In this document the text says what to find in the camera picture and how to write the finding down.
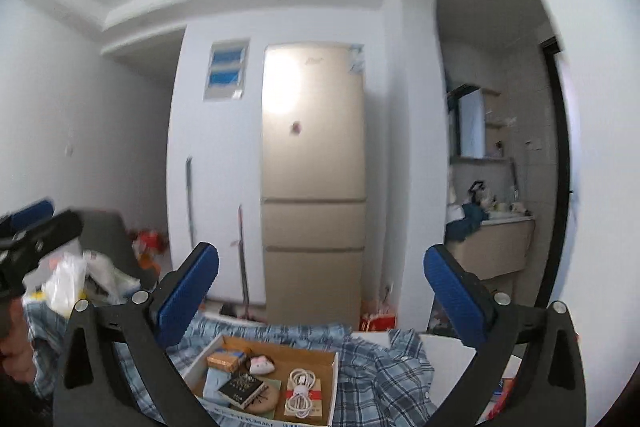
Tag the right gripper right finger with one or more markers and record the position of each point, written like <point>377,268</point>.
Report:
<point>549,387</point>

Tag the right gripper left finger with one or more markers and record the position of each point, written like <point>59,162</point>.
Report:
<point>91,388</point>

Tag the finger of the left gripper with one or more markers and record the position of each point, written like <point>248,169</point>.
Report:
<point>32,211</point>
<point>52,234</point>

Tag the light blue tissue pack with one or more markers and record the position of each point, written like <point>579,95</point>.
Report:
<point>214,380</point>

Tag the gold yellow box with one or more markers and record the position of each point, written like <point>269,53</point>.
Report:
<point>226,360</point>

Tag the black Face tissue pack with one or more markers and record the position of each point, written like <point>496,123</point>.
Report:
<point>242,390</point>

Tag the pink white plush toy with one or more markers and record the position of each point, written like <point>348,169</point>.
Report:
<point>260,365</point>

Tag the round tan silicone mat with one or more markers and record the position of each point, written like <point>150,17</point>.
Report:
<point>267,400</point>

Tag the red gold cigarette box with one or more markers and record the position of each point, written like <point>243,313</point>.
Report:
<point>303,404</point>

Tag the person's left hand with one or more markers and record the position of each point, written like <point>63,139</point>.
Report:
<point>17,356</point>

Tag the dark chair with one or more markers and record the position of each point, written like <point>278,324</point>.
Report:
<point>104,232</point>

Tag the white plastic bag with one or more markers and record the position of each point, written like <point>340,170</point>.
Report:
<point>66,284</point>

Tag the beige bathroom vanity cabinet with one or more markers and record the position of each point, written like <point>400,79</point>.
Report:
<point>497,248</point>

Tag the white cardboard tray box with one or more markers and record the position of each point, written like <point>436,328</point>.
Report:
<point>294,368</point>

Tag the dark blue cloth on vanity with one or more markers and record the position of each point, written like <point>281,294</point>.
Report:
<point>466,221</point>

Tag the gold three-door refrigerator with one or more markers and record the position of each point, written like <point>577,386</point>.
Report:
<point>314,187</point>

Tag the bathroom mirror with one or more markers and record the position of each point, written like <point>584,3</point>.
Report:
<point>469,109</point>

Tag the grey mop handle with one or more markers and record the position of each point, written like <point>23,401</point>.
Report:
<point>189,201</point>

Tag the grey blue wall panel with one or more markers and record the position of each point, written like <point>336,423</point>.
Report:
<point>225,76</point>

